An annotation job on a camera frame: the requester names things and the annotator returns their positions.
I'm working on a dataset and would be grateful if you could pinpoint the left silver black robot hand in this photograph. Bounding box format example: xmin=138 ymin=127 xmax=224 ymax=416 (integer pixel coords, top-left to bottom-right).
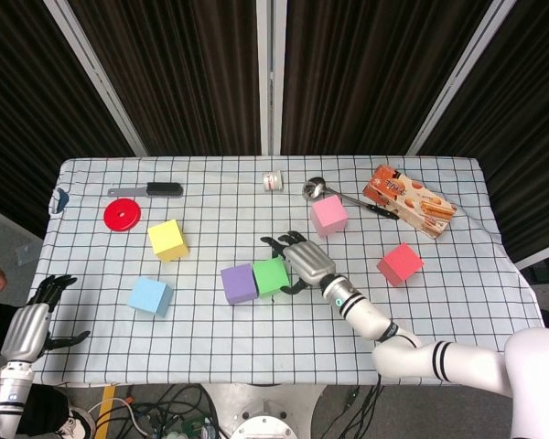
xmin=0 ymin=273 xmax=92 ymax=362

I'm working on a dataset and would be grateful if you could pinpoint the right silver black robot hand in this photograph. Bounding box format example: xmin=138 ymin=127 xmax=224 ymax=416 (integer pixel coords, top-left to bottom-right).
xmin=259 ymin=230 xmax=339 ymax=296

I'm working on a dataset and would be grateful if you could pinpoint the green foam cube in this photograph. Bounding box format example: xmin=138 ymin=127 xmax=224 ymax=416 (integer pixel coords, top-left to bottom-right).
xmin=252 ymin=256 xmax=292 ymax=298

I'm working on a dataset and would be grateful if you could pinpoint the purple foam cube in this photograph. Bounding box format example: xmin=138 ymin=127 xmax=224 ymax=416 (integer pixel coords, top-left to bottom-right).
xmin=220 ymin=262 xmax=260 ymax=306

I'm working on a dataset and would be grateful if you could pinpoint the blue foam cube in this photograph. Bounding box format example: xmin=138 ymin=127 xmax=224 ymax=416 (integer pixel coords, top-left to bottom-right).
xmin=127 ymin=276 xmax=174 ymax=318

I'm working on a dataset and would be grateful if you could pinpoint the yellow foam cube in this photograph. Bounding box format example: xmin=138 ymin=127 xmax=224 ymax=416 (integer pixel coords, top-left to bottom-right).
xmin=146 ymin=219 xmax=190 ymax=263

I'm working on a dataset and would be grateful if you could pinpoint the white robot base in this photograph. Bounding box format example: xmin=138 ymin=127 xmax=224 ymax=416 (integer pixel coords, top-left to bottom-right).
xmin=200 ymin=383 xmax=326 ymax=439

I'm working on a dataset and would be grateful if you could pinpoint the pink foam cube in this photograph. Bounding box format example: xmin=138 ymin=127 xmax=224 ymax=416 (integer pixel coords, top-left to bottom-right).
xmin=310 ymin=194 xmax=350 ymax=239

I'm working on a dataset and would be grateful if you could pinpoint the small white jar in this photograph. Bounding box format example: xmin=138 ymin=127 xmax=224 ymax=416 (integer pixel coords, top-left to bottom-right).
xmin=262 ymin=169 xmax=285 ymax=192

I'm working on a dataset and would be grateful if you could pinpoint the red foam cube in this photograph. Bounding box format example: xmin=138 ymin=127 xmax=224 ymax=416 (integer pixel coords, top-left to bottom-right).
xmin=376 ymin=241 xmax=425 ymax=288

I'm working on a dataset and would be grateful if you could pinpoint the white black grid tablecloth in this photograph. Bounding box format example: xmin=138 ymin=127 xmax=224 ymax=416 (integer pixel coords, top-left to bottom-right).
xmin=3 ymin=155 xmax=549 ymax=388

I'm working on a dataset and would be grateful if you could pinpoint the white black sneaker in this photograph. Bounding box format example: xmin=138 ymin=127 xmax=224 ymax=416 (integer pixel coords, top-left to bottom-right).
xmin=54 ymin=406 xmax=97 ymax=439

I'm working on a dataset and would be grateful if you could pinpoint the yellow floor tape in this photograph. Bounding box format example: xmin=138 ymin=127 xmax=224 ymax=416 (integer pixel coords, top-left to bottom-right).
xmin=93 ymin=385 xmax=118 ymax=439

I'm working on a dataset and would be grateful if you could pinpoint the orange biscuit box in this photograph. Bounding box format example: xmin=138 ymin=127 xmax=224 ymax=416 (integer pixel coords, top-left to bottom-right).
xmin=362 ymin=164 xmax=458 ymax=241

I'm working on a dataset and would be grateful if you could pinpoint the blue table clip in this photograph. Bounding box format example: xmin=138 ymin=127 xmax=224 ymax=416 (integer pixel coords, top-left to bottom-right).
xmin=49 ymin=187 xmax=70 ymax=216

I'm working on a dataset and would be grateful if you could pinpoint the red round plastic disc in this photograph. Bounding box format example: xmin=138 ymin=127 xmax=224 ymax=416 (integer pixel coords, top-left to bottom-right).
xmin=102 ymin=198 xmax=143 ymax=232

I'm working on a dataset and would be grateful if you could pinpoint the black pleated curtain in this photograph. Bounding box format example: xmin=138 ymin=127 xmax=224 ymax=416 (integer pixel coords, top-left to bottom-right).
xmin=0 ymin=0 xmax=549 ymax=264

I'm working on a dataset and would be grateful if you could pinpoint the metal ladle black handle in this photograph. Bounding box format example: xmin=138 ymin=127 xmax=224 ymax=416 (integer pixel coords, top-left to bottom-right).
xmin=301 ymin=177 xmax=401 ymax=221

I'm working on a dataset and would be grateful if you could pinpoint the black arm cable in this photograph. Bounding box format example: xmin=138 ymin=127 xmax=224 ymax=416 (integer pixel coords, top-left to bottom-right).
xmin=338 ymin=372 xmax=385 ymax=439

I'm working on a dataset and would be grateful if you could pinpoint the floor cable bundle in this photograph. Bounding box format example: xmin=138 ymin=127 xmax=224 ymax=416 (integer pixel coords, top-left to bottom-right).
xmin=68 ymin=383 xmax=225 ymax=439

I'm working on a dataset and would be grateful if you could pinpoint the black brush grey handle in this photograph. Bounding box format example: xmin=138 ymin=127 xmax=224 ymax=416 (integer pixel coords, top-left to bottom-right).
xmin=107 ymin=181 xmax=184 ymax=198

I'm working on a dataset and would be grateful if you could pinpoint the white upright frame post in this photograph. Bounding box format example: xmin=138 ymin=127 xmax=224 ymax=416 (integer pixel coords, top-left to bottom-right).
xmin=255 ymin=0 xmax=287 ymax=155

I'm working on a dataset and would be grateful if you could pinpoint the white floor frame bar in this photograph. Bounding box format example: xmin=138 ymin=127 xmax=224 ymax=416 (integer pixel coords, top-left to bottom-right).
xmin=514 ymin=249 xmax=549 ymax=271

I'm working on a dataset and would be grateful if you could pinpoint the white slanted frame post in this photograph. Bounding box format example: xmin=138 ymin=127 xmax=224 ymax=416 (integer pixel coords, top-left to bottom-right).
xmin=43 ymin=0 xmax=148 ymax=157
xmin=405 ymin=0 xmax=518 ymax=156

